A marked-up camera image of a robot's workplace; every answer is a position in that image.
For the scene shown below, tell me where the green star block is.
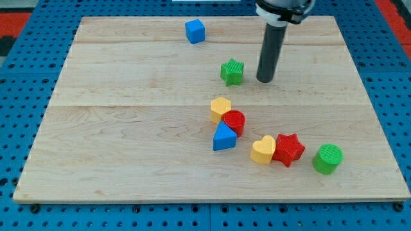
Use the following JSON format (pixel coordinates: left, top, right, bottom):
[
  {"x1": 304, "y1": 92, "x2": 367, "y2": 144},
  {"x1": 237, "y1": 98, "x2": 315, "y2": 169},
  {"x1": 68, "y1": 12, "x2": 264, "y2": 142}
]
[{"x1": 220, "y1": 58, "x2": 244, "y2": 87}]

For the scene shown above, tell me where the blue cube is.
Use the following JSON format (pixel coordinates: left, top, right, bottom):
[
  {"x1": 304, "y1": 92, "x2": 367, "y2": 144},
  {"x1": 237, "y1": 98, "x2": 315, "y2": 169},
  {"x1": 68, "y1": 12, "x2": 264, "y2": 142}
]
[{"x1": 185, "y1": 19, "x2": 206, "y2": 44}]

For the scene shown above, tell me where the red star block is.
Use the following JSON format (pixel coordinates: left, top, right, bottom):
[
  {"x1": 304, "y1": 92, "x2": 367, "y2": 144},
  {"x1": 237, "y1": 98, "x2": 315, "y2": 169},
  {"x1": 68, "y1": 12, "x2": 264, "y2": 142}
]
[{"x1": 272, "y1": 133, "x2": 305, "y2": 167}]

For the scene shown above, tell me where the yellow hexagon block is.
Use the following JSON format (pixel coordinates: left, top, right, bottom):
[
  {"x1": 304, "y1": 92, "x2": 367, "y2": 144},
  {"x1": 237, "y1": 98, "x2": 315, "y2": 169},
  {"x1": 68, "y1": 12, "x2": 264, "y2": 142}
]
[{"x1": 210, "y1": 97, "x2": 232, "y2": 124}]

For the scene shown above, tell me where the blue triangle block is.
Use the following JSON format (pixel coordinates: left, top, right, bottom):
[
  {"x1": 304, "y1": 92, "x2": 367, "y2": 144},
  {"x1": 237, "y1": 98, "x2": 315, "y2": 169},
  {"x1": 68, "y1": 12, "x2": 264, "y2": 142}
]
[{"x1": 213, "y1": 121, "x2": 237, "y2": 151}]

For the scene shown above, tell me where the red cylinder block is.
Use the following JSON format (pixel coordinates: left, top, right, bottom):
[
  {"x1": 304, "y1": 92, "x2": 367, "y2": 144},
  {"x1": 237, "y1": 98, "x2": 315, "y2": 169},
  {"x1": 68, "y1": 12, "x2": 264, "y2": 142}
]
[{"x1": 222, "y1": 110, "x2": 246, "y2": 137}]

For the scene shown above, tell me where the wooden board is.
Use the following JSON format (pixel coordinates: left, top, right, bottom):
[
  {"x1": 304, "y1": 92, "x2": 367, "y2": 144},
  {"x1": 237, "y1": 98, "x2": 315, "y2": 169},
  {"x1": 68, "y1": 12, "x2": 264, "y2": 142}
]
[{"x1": 13, "y1": 16, "x2": 410, "y2": 204}]

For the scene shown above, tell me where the yellow heart block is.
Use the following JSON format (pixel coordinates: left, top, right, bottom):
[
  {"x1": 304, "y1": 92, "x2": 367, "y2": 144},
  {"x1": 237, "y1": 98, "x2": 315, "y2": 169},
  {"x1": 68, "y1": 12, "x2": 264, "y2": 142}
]
[{"x1": 250, "y1": 135, "x2": 276, "y2": 164}]

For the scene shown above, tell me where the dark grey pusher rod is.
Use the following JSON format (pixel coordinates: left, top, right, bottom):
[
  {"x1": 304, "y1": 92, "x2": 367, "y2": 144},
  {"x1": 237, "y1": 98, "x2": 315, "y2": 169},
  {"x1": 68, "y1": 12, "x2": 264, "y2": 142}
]
[{"x1": 256, "y1": 24, "x2": 286, "y2": 83}]

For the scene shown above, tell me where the green cylinder block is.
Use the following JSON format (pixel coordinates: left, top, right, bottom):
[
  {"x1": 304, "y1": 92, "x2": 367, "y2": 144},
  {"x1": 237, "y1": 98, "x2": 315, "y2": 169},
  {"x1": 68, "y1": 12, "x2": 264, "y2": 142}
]
[{"x1": 312, "y1": 144, "x2": 344, "y2": 175}]

